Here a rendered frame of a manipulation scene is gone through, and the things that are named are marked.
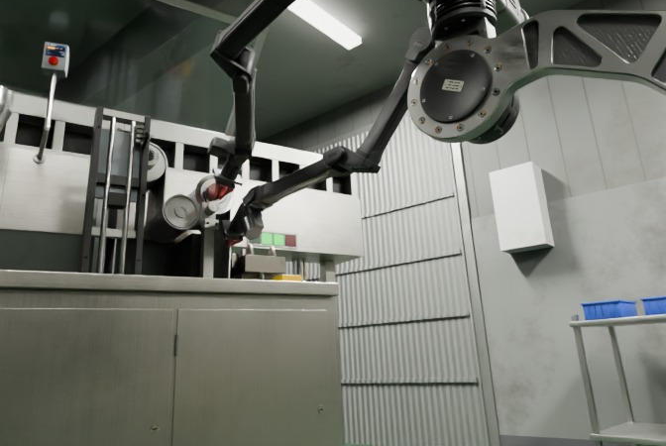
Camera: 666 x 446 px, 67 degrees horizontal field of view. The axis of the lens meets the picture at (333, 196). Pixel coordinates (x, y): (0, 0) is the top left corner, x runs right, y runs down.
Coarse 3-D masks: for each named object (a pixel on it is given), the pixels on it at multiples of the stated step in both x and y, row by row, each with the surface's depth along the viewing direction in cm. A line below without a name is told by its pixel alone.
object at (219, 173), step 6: (228, 162) 171; (216, 168) 175; (222, 168) 173; (228, 168) 171; (234, 168) 171; (240, 168) 173; (216, 174) 171; (222, 174) 173; (228, 174) 172; (234, 174) 173; (228, 180) 172; (234, 180) 174; (240, 180) 176
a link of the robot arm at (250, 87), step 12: (240, 72) 129; (240, 84) 131; (252, 84) 135; (240, 96) 140; (252, 96) 141; (240, 108) 145; (252, 108) 146; (240, 120) 150; (252, 120) 151; (240, 132) 156; (252, 132) 156; (240, 144) 160; (252, 144) 160
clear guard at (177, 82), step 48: (0, 0) 171; (48, 0) 177; (96, 0) 182; (144, 0) 188; (0, 48) 179; (96, 48) 191; (144, 48) 198; (192, 48) 205; (48, 96) 194; (96, 96) 201; (144, 96) 208; (192, 96) 216
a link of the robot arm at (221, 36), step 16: (256, 0) 114; (272, 0) 110; (288, 0) 110; (240, 16) 119; (256, 16) 115; (272, 16) 114; (224, 32) 124; (240, 32) 120; (256, 32) 119; (224, 48) 124; (240, 48) 124; (224, 64) 128; (240, 64) 130
